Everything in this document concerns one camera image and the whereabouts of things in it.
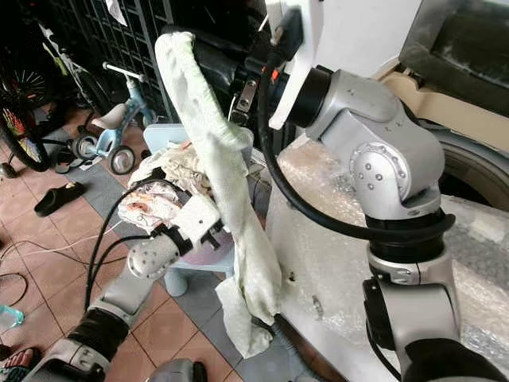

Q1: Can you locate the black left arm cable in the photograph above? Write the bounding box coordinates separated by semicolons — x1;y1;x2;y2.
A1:
86;179;184;319

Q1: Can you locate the person foot in sandal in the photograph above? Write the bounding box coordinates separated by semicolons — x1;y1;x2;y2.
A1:
0;348;42;382

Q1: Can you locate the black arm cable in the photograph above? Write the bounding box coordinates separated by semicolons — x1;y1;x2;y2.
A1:
253;6;458;244
86;179;184;319

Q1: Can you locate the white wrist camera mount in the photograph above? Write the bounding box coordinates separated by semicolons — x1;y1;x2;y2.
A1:
175;193;225;248
264;0;325;133

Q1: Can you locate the grey ribbed drain hose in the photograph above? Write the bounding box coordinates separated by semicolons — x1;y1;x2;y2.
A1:
270;314;315;367

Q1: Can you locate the grey robot foot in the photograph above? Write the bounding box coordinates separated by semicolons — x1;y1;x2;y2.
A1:
147;358;209;382

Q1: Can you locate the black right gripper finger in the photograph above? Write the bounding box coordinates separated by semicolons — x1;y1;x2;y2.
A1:
191;57;239;95
163;25;243;64

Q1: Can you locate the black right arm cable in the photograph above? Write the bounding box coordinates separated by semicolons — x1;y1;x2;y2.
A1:
253;6;458;244

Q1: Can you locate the beige cabinet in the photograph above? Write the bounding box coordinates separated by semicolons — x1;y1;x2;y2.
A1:
378;68;509;132

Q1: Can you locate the cream crumpled cloth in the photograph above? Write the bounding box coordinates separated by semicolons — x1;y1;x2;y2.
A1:
131;143;212;192

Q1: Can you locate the grey metal framed panel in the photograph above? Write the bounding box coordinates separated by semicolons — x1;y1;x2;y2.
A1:
400;0;509;98

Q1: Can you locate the black child bicycle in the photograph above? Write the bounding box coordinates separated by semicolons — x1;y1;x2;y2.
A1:
0;68;49;172

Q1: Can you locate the light blue plastic stool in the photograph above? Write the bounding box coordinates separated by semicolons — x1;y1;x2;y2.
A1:
145;123;235;297

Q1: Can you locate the bubble wrapped washing machine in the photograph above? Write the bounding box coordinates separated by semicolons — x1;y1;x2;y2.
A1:
266;119;509;382

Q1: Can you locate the white rag on gate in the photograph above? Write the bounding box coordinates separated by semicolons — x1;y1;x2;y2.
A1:
107;0;128;26

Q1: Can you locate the floral patterned cloth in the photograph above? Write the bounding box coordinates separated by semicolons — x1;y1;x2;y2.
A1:
119;181;192;238

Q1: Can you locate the clear plastic water bottle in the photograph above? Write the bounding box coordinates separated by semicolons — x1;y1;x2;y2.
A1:
0;302;25;330

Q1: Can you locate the white floor cable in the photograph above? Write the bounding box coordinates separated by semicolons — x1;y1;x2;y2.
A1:
4;231;128;259

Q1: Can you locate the black sandal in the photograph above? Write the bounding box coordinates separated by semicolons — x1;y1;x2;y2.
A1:
50;146;75;173

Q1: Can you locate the light blue child tricycle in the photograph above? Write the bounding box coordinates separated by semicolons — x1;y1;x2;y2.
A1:
70;63;158;176

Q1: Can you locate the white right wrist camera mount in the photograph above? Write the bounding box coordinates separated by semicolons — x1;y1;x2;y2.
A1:
264;0;325;133

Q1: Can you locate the pale green checked cloth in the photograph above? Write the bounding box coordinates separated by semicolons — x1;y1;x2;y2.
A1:
155;30;283;361

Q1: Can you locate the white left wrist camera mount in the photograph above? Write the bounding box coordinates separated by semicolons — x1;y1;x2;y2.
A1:
175;193;225;248

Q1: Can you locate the black metal grille gate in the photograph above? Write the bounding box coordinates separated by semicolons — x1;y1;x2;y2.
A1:
40;0;192;128

